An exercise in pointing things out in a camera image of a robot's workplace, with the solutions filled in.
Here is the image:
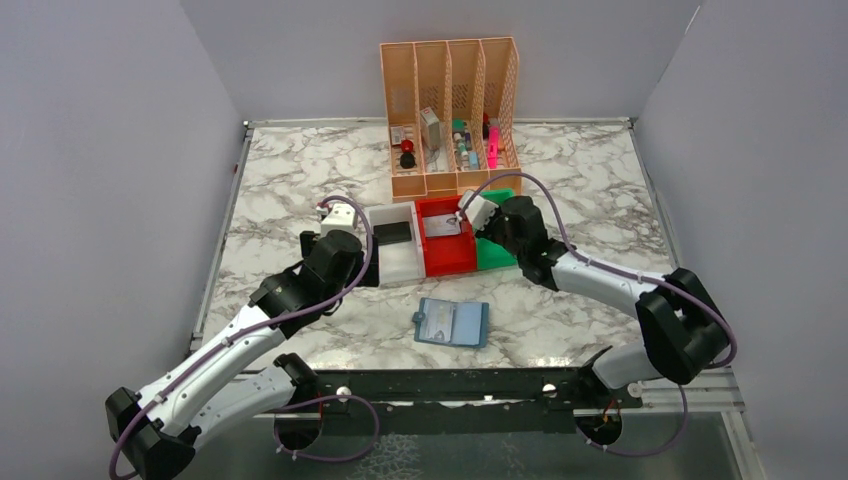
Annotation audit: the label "blue leather card holder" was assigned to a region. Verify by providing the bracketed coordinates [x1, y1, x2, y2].
[412, 297, 490, 349]

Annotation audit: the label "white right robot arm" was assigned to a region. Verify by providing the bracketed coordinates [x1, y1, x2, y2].
[461, 194, 731, 407]

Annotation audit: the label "black card in white bin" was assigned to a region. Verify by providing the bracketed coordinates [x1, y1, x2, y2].
[373, 221, 412, 245]

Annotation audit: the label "white card in red bin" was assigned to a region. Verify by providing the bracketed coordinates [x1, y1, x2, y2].
[422, 214, 462, 238]

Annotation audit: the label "green plastic bin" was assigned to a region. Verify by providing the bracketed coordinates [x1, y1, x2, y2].
[475, 188, 517, 271]

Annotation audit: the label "translucent white plastic bin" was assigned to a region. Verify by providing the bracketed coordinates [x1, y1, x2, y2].
[365, 202, 426, 285]

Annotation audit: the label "red plastic bin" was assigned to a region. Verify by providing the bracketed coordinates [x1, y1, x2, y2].
[415, 195, 477, 277]

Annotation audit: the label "small bottles in organizer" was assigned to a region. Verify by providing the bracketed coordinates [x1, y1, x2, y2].
[451, 118, 480, 171]

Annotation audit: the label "pink highlighter marker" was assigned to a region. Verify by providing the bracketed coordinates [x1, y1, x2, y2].
[487, 126, 500, 170]

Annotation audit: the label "red black stamp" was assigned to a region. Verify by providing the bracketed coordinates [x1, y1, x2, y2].
[399, 139, 417, 169]

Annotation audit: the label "orange file organizer rack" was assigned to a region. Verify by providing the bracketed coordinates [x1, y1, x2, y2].
[379, 37, 523, 202]

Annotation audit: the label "white box in organizer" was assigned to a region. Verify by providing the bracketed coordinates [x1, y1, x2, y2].
[419, 107, 442, 150]

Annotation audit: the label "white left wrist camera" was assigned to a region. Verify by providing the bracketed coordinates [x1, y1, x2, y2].
[320, 203, 359, 237]

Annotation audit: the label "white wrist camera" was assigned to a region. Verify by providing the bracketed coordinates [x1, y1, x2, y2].
[320, 203, 359, 237]
[455, 190, 499, 232]

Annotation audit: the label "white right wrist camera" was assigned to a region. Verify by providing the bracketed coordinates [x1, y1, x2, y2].
[455, 190, 499, 232]

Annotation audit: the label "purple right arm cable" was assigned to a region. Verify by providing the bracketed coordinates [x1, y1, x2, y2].
[463, 172, 738, 458]

